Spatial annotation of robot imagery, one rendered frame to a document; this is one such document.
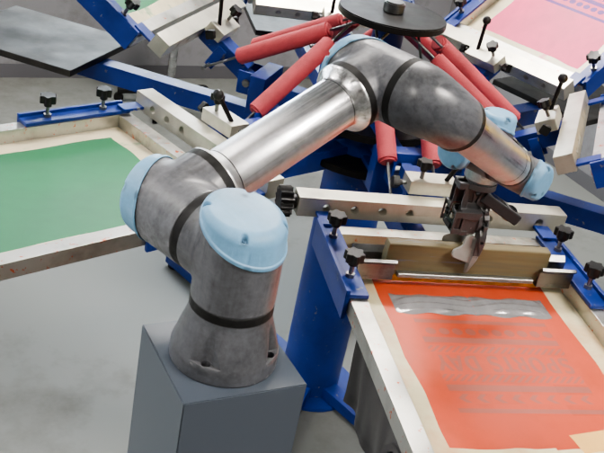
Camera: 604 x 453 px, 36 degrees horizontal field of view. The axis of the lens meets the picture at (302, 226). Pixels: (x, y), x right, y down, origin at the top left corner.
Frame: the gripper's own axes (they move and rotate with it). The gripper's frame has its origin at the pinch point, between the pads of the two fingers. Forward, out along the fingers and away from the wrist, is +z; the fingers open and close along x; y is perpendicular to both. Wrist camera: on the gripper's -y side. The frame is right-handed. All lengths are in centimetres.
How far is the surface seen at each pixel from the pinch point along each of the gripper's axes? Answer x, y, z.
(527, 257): 1.6, -13.4, -2.8
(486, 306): 9.3, -3.1, 5.6
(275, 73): -100, 27, -3
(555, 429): 47.1, -2.1, 6.3
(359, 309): 16.4, 28.2, 2.8
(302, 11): -137, 12, -12
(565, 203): -50, -52, 9
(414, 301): 8.0, 12.9, 5.9
